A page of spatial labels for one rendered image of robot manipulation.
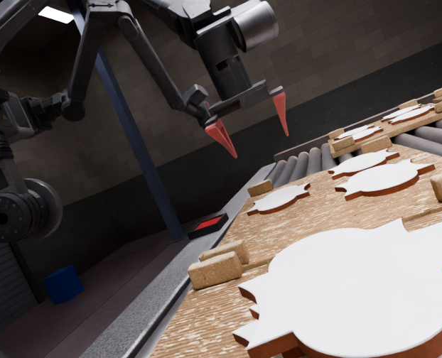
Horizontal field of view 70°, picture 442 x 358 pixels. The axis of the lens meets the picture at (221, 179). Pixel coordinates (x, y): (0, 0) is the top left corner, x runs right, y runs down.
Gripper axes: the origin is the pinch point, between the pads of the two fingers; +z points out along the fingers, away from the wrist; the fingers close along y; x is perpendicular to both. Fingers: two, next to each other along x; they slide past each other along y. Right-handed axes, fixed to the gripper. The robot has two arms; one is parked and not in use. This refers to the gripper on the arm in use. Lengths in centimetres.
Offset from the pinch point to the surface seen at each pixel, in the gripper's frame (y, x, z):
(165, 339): -11.0, -34.1, 5.1
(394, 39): 189, 478, 50
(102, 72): -221, 436, -101
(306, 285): 3.3, -39.4, -0.3
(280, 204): -0.7, -4.1, 10.5
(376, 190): 12.7, -14.6, 8.7
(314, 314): 3.6, -42.3, -0.9
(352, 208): 9.1, -16.1, 9.2
